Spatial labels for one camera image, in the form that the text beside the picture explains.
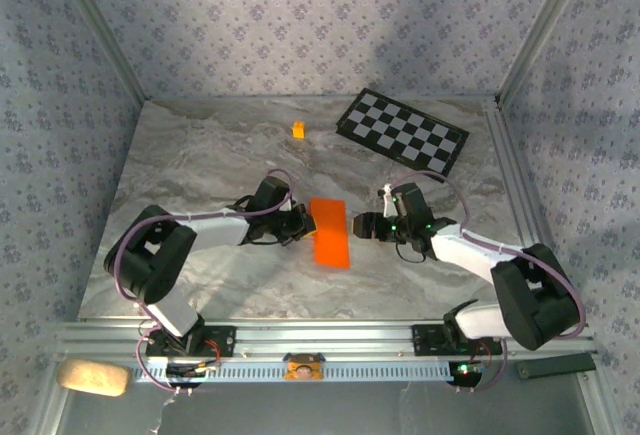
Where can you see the aluminium frame post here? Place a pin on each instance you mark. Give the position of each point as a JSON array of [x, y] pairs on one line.
[[542, 30], [100, 30]]

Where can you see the black and white checkerboard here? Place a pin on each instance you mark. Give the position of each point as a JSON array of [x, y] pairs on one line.
[[400, 130]]

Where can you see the orange cartoon face figure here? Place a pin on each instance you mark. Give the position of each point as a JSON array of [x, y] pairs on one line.
[[303, 367]]

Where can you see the small orange block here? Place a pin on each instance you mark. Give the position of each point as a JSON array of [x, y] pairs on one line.
[[298, 129]]

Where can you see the beige sponge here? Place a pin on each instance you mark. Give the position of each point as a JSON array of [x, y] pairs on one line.
[[92, 376]]

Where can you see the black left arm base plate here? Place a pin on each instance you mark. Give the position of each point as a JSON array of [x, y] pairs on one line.
[[225, 340]]

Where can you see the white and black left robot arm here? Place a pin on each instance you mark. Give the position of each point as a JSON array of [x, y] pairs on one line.
[[215, 232]]

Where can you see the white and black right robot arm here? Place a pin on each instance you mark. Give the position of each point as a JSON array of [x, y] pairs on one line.
[[465, 260]]

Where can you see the black flat bar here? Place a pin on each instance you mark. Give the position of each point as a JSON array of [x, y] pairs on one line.
[[555, 366]]

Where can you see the orange paper sheet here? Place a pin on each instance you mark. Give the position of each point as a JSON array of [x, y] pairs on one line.
[[330, 240]]

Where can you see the aluminium side rail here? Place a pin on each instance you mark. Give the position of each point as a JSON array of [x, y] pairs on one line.
[[507, 155]]

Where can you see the long aluminium mounting rail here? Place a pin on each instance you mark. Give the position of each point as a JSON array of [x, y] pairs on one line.
[[325, 337]]

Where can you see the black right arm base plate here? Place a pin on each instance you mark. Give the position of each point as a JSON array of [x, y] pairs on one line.
[[425, 340]]

